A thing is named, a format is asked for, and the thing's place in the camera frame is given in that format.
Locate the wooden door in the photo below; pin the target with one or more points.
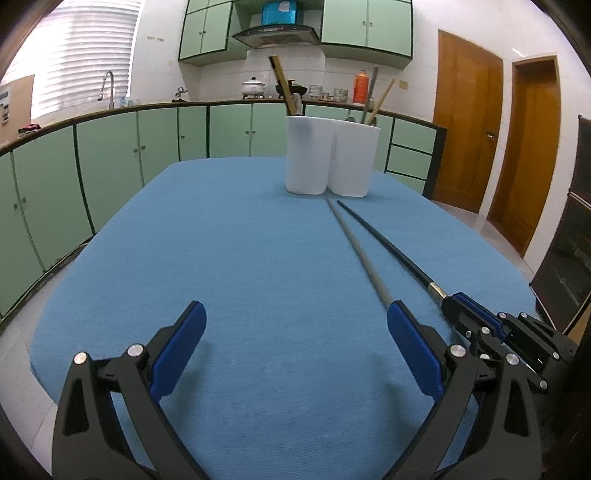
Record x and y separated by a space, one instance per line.
526 152
466 120

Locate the window blinds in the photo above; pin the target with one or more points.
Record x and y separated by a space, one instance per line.
87 55

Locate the range hood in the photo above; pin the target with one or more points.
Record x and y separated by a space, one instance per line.
274 36

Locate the green base cabinets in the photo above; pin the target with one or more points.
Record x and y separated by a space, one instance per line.
106 175

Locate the red cloth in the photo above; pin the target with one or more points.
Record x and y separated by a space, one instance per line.
28 128

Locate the grey chopstick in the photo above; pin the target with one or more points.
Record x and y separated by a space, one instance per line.
371 87
360 251

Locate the green wall cabinet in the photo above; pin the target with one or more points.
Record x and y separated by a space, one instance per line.
207 32
364 27

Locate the brown board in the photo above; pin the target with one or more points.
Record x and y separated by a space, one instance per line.
21 106

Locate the white plastic utensil holder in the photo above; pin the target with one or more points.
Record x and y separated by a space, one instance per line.
307 157

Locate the blue box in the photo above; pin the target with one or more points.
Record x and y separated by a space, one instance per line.
278 13

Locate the chrome faucet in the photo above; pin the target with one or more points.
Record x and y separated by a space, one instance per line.
107 87

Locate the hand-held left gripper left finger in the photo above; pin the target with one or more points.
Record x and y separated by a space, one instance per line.
178 350

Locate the orange thermos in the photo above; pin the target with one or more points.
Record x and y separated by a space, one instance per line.
360 87

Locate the dark glass cabinet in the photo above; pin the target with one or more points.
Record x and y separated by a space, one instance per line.
565 240

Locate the light wooden chopstick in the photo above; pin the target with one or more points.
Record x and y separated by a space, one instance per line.
276 74
383 99

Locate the black wok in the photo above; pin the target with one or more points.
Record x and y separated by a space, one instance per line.
300 88

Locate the white lidded pot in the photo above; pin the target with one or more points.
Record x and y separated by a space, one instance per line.
254 87

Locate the blue tablecloth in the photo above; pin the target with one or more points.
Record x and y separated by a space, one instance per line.
231 258

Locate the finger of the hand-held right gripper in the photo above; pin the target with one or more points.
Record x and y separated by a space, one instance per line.
480 318
487 348

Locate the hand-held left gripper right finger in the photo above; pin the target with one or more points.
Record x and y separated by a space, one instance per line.
415 350

